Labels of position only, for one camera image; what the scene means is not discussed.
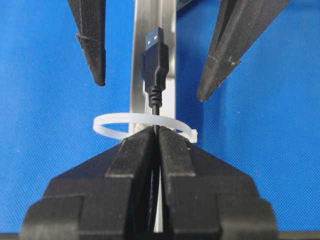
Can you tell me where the aluminium extrusion frame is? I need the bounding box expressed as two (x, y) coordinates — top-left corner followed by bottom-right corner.
(128, 0), (193, 233)

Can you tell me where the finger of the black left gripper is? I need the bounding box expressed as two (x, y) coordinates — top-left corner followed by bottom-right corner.
(197, 0), (289, 102)
(68, 0), (106, 87)

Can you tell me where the black USB cable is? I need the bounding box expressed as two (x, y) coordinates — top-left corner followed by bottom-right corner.
(141, 27), (170, 233)

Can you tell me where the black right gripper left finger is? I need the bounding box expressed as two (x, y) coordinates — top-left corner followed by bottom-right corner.
(19, 127), (154, 240)

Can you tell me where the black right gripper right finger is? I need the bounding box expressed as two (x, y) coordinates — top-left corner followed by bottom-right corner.
(158, 127), (278, 240)

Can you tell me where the white zip tie loop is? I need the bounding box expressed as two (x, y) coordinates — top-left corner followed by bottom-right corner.
(92, 112), (198, 143)

